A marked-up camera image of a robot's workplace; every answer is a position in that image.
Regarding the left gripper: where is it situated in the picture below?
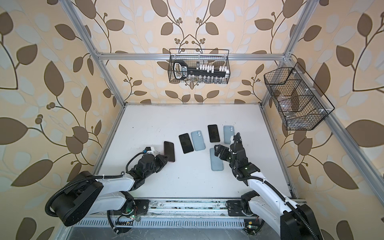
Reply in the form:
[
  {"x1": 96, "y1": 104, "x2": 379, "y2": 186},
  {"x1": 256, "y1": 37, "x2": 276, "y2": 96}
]
[{"x1": 143, "y1": 153, "x2": 171, "y2": 180}]

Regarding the grey phone case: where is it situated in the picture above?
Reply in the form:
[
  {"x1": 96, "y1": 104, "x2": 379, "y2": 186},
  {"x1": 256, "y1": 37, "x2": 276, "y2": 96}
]
[
  {"x1": 210, "y1": 148, "x2": 224, "y2": 172},
  {"x1": 191, "y1": 131, "x2": 206, "y2": 151}
]

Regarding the black phone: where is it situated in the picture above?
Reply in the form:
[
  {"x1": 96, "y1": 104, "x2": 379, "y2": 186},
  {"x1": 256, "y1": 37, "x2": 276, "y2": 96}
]
[
  {"x1": 179, "y1": 133, "x2": 194, "y2": 154},
  {"x1": 164, "y1": 141, "x2": 175, "y2": 163},
  {"x1": 208, "y1": 125, "x2": 221, "y2": 143}
]

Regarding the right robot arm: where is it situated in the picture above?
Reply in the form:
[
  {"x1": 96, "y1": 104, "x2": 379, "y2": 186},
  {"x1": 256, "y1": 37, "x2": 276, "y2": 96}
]
[{"x1": 214, "y1": 134, "x2": 323, "y2": 240}]

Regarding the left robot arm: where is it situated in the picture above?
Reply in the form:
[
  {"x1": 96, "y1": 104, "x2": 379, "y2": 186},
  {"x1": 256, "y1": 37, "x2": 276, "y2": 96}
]
[{"x1": 45, "y1": 154, "x2": 169, "y2": 227}]

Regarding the black tool in basket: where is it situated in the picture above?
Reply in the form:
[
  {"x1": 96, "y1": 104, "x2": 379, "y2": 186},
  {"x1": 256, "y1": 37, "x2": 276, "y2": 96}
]
[{"x1": 168, "y1": 60, "x2": 231, "y2": 81}]

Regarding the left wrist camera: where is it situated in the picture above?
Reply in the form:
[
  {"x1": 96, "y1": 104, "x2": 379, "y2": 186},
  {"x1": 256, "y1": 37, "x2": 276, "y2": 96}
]
[{"x1": 143, "y1": 147, "x2": 156, "y2": 156}]

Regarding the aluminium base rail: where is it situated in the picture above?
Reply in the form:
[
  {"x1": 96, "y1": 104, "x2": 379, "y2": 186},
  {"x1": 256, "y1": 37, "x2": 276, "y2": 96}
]
[{"x1": 64, "y1": 197, "x2": 313, "y2": 219}]

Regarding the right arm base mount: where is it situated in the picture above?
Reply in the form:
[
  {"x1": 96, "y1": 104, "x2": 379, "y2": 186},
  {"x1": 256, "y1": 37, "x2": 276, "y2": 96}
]
[{"x1": 226, "y1": 191, "x2": 265, "y2": 236}]

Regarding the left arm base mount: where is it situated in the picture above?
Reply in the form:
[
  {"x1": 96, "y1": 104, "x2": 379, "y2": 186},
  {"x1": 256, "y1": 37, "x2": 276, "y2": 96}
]
[{"x1": 107, "y1": 192, "x2": 150, "y2": 235}]

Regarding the right wall wire basket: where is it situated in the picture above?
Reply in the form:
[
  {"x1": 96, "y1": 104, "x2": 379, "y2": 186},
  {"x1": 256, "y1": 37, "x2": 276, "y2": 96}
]
[{"x1": 264, "y1": 63, "x2": 335, "y2": 131}]

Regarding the wall wire basket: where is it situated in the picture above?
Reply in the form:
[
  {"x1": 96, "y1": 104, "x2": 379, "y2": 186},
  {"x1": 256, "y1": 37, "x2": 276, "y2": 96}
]
[
  {"x1": 264, "y1": 63, "x2": 335, "y2": 131},
  {"x1": 168, "y1": 48, "x2": 231, "y2": 85}
]

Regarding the back wall wire basket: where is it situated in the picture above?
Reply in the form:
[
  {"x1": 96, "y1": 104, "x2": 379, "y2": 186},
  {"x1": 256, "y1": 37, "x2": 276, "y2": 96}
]
[{"x1": 168, "y1": 48, "x2": 231, "y2": 85}]

